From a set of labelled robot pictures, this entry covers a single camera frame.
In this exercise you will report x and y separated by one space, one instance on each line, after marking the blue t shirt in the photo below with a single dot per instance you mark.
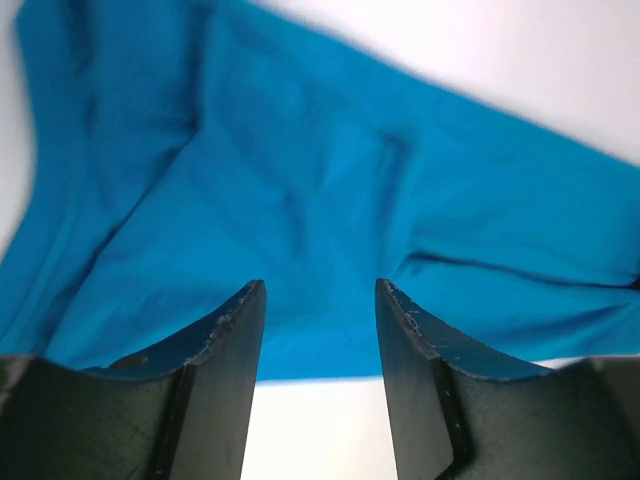
187 147

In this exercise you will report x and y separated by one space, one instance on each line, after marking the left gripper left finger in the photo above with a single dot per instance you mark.
178 409

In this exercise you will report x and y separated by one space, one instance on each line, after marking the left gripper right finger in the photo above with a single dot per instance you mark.
459 409

